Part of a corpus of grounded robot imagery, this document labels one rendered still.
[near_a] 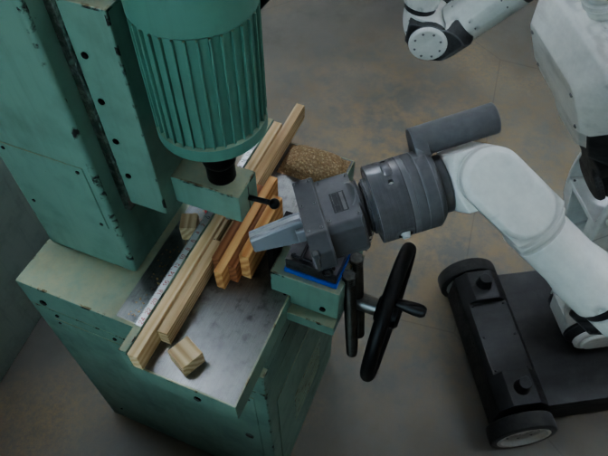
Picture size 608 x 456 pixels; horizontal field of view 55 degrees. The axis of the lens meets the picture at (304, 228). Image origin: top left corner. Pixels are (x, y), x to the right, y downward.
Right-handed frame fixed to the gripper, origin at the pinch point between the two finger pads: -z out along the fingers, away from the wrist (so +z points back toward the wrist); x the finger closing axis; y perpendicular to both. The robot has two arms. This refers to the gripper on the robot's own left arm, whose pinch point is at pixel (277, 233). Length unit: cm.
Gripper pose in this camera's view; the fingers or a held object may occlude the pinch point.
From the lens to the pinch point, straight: 64.9
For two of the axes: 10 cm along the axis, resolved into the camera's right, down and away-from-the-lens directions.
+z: 9.6, -2.9, -0.4
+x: -1.8, -6.6, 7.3
